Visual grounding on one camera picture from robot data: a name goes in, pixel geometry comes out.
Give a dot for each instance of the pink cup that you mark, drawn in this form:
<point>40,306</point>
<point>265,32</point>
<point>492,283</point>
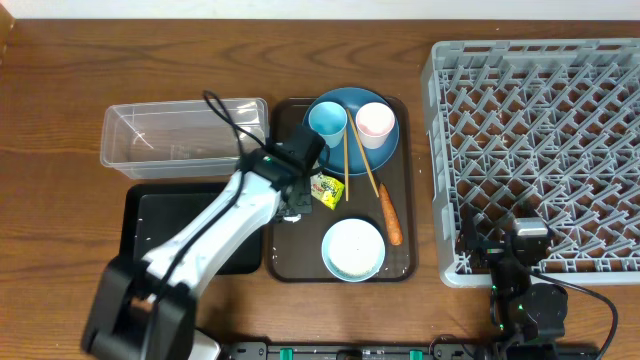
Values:
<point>374,122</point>

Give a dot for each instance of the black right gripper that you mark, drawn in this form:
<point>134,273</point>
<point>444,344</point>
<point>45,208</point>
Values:
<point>469,240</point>

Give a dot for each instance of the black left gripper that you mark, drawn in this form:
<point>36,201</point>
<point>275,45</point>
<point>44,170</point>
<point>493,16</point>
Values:
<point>308,206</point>

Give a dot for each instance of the dark blue plate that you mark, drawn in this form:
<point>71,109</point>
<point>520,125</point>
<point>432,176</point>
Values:
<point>354,98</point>

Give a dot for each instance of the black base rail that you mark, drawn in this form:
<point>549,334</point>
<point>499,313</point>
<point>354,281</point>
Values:
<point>437,350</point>

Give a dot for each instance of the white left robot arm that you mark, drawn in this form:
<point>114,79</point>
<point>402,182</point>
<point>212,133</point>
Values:
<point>146,309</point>

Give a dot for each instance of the left wooden chopstick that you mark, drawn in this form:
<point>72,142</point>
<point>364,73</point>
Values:
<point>346,164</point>

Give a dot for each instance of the light blue cup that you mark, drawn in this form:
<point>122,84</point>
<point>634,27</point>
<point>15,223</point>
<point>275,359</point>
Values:
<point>329,120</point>

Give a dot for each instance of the right wooden chopstick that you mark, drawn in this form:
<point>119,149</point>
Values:
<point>363,153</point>

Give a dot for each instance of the yellow snack wrapper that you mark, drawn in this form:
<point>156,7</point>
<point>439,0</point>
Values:
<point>327,190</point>

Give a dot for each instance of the wooden chopstick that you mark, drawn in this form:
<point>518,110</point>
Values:
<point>346,164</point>
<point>363,153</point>

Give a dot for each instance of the brown serving tray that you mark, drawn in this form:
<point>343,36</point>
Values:
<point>294,249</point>

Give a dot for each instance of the clear plastic bin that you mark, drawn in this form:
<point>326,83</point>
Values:
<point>179,139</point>

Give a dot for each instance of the orange carrot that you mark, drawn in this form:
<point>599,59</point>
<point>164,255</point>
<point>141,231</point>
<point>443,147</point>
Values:
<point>392,223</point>

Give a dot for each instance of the grey dishwasher rack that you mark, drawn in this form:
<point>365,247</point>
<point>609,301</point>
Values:
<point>549,124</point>

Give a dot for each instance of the light blue bowl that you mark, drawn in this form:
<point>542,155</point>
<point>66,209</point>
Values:
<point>353,250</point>

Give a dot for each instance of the white tissue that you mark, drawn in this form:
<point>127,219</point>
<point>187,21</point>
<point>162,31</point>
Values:
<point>292,218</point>

